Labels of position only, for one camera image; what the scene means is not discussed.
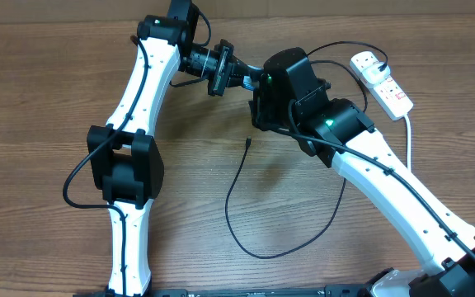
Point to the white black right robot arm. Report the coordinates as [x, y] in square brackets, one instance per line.
[290, 99]

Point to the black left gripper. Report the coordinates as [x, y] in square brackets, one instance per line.
[230, 71]

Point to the white power strip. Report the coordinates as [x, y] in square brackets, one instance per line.
[388, 93]

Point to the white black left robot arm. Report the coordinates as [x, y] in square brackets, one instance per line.
[126, 164]

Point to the white charger plug adapter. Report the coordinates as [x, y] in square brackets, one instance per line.
[375, 74]

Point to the blue Galaxy smartphone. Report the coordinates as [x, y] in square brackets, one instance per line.
[247, 84]

